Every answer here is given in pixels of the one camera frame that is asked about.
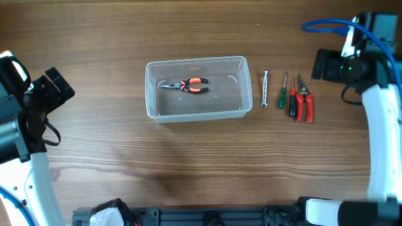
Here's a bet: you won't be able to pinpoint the red handled cutting pliers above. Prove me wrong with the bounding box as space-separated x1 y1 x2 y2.
296 75 314 123

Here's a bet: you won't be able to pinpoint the orange black needle-nose pliers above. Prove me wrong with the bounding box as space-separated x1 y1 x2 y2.
160 77 209 94

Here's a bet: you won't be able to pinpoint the clear plastic container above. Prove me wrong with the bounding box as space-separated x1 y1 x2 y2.
145 56 253 123

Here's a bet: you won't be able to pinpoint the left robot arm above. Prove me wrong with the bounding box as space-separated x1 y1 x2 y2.
1 51 75 225

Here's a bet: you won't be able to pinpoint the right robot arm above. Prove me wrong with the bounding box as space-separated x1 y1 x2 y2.
291 12 401 225

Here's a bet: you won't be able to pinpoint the red and black screwdriver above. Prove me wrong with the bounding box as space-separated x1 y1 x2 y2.
288 77 296 118

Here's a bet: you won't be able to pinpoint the small silver wrench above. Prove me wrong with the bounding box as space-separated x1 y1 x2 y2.
261 70 268 108

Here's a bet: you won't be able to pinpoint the green handled screwdriver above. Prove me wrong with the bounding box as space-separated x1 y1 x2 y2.
278 72 288 109

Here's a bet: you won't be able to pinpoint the left blue cable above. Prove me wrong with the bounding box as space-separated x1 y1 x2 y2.
0 186 37 226

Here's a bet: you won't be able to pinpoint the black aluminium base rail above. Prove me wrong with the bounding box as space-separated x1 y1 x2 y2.
72 205 302 226

